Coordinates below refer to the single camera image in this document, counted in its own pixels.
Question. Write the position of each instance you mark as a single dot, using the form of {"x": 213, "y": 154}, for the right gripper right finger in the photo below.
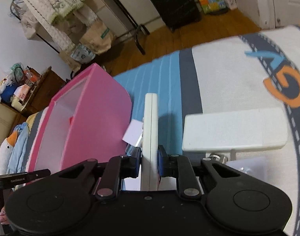
{"x": 180, "y": 168}

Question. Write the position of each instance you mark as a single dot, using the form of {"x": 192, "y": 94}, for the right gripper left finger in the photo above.
{"x": 111, "y": 174}

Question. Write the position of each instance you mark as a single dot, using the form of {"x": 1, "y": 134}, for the long white remote back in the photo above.
{"x": 149, "y": 176}

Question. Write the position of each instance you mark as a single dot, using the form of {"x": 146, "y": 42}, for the white power adapter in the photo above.
{"x": 133, "y": 134}

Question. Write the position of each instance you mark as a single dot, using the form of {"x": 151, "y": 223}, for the pink storage box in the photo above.
{"x": 101, "y": 108}

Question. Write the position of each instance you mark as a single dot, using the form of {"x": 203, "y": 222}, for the white charger block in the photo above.
{"x": 244, "y": 130}

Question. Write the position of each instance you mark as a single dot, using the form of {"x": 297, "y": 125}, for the blue penguin plush blanket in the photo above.
{"x": 13, "y": 150}

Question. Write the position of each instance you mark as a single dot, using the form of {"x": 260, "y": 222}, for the red patterned box liner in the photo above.
{"x": 71, "y": 120}

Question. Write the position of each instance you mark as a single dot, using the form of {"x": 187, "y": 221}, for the wooden nightstand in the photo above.
{"x": 46, "y": 88}

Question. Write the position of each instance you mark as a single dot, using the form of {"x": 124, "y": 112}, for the white patterned shopping bag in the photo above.
{"x": 82, "y": 54}

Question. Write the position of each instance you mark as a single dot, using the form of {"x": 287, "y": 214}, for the brown paper bag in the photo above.
{"x": 98, "y": 38}

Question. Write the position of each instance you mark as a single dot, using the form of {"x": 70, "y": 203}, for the black clothes rack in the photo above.
{"x": 119, "y": 11}

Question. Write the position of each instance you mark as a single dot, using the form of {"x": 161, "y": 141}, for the black suitcase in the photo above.
{"x": 177, "y": 13}

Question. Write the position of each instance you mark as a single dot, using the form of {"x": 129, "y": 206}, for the white knitted cardigan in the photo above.
{"x": 51, "y": 12}

